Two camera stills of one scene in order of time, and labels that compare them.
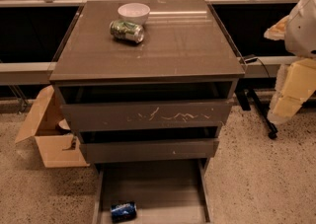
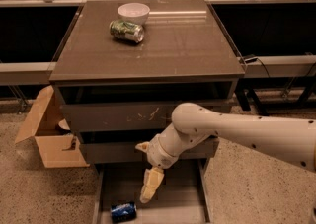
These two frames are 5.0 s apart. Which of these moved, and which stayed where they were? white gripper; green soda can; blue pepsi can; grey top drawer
Moved: white gripper
Stayed: grey top drawer; green soda can; blue pepsi can
